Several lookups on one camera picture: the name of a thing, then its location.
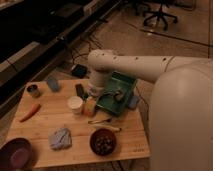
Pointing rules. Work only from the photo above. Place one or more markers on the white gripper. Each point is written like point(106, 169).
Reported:
point(96, 84)

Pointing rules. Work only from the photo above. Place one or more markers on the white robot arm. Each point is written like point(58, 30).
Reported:
point(181, 106)

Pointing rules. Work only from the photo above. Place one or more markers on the white paper cup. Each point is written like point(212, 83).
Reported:
point(75, 103)

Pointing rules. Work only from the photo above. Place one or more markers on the black rectangular block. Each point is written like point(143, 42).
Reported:
point(79, 90)

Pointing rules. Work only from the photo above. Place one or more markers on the grey object in tray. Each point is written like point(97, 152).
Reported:
point(118, 95)

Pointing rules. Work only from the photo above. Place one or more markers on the green plastic tray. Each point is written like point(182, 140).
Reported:
point(118, 81)

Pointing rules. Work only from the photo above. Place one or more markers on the brown bowl with beans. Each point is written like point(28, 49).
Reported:
point(103, 142)

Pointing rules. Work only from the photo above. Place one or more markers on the crumpled blue cloth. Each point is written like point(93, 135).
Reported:
point(60, 139)

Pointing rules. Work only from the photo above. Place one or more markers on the black power adapter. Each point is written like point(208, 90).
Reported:
point(79, 71)

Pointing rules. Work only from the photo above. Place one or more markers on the blue block at table edge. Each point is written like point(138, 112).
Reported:
point(132, 104)

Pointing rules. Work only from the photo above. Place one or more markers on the orange carrot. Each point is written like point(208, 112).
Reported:
point(31, 113)

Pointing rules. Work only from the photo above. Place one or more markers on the small metal can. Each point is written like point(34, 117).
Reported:
point(33, 90)

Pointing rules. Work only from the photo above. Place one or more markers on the purple plate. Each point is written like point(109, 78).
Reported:
point(15, 154)

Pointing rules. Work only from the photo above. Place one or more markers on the dark shelf unit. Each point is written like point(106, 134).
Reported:
point(32, 31)

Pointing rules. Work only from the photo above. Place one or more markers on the black office chair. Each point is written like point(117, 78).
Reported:
point(159, 14)

